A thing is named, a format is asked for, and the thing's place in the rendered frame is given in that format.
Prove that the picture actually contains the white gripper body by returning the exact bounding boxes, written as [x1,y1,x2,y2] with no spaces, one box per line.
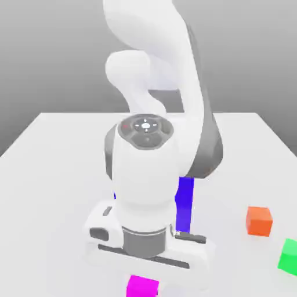
[84,238,216,291]

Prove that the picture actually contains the small magenta cube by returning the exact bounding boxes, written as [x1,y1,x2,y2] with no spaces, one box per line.
[126,274,160,297]

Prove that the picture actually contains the small orange cube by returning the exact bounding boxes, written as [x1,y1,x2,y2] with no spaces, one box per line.
[245,206,274,238]

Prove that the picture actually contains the small green cube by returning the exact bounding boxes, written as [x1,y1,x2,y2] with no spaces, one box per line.
[277,238,297,277]

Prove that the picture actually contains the large blue box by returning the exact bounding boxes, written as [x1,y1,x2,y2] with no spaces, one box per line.
[113,176,195,233]

